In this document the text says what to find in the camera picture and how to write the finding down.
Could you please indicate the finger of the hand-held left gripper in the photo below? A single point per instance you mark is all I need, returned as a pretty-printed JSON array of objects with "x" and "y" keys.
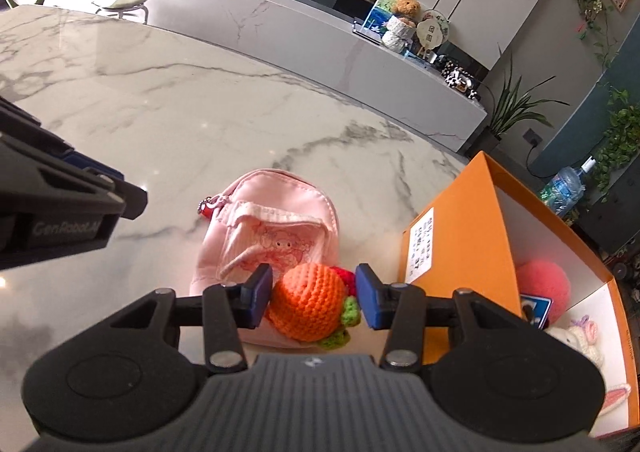
[
  {"x": 90, "y": 165},
  {"x": 127, "y": 204}
]

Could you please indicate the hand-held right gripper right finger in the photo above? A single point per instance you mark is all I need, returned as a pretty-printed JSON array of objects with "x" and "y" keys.
[{"x": 369, "y": 299}]

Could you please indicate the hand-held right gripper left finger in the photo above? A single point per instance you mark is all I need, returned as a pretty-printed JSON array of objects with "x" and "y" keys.
[{"x": 259, "y": 297}]

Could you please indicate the orange crochet fruit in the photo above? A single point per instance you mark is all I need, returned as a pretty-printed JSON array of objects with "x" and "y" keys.
[{"x": 305, "y": 302}]

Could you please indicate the pink mini backpack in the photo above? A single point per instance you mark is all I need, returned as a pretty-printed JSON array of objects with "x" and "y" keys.
[{"x": 280, "y": 212}]

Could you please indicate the orange cardboard box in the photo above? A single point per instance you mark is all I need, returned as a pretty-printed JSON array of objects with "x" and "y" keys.
[{"x": 470, "y": 232}]

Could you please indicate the pink crochet strawberry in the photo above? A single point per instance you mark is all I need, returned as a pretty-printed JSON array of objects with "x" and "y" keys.
[{"x": 542, "y": 282}]

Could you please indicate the cream crochet bunny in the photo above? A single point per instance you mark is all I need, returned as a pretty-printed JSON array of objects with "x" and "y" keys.
[{"x": 575, "y": 339}]

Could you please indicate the blue water jug with pump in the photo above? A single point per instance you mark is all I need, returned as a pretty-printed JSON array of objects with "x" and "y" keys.
[{"x": 565, "y": 187}]

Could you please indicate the white marble television cabinet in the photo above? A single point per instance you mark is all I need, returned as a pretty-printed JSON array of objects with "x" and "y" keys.
[{"x": 300, "y": 46}]

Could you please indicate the potted orchid plant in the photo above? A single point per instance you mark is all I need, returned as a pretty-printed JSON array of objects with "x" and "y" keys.
[{"x": 505, "y": 106}]

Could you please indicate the dark grey drawer cabinet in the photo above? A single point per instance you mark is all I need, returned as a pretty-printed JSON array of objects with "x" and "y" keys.
[{"x": 610, "y": 227}]

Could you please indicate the brown teddy bear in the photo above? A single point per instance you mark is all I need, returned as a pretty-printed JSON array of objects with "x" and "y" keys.
[{"x": 400, "y": 26}]

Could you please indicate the round paper fan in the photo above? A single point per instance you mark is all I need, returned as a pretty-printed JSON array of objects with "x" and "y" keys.
[{"x": 432, "y": 31}]

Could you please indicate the landscape painting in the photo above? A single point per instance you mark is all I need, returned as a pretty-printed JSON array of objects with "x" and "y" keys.
[{"x": 377, "y": 14}]

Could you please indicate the trailing pothos plant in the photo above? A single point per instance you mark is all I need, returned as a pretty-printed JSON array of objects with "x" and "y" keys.
[{"x": 620, "y": 136}]

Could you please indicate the hanging vine plant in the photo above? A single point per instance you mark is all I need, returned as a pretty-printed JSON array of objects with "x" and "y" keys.
[{"x": 592, "y": 6}]

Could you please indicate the grey wall socket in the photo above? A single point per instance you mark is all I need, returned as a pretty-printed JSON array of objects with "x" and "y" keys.
[{"x": 532, "y": 135}]

